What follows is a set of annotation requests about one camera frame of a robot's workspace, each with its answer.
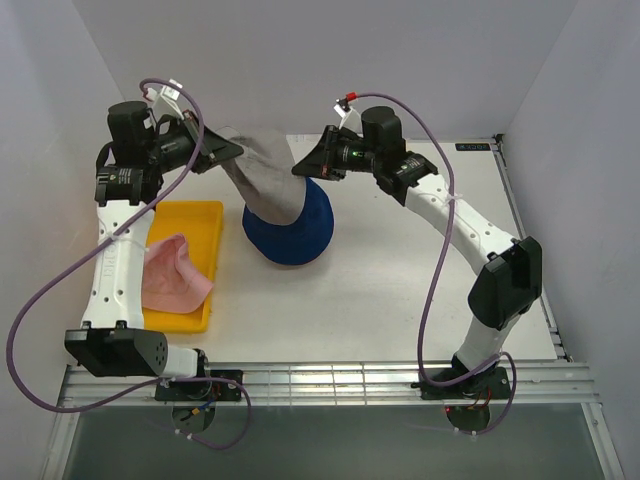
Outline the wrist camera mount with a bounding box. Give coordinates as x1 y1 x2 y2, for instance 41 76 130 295
140 79 184 120
334 92 362 134

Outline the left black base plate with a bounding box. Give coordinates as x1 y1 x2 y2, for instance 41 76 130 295
153 369 243 403

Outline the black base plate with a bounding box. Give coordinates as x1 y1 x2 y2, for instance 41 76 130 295
153 369 243 403
410 366 511 400

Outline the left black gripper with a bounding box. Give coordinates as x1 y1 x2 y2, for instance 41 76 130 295
145 110 242 174

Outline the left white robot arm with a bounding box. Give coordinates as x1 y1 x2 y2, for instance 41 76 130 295
64 100 243 400

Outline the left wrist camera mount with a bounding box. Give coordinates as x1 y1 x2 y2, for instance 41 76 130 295
140 79 184 120

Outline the white paper strip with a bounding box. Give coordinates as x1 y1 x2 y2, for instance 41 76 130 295
286 134 322 145

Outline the blue corner label right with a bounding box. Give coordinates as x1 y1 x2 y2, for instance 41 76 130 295
455 142 491 152

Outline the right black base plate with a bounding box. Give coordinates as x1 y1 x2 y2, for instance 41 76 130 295
410 366 511 400

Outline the yellow plastic bin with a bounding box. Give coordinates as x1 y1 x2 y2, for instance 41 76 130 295
143 201 224 334

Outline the pink hat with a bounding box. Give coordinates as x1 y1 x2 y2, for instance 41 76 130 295
141 234 213 314

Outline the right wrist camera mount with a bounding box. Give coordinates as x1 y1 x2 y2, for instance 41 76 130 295
334 92 362 134

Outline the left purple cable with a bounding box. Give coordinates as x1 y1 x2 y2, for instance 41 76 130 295
5 77 251 450

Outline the aluminium front rail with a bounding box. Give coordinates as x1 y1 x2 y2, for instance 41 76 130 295
59 361 601 407

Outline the blue hat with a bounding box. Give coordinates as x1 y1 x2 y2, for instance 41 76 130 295
242 178 334 266

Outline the grey hat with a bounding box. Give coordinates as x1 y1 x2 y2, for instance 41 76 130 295
218 126 306 226

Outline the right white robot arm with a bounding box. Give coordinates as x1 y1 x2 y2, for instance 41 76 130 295
292 102 542 397

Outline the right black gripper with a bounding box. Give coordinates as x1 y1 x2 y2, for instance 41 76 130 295
292 126 381 182

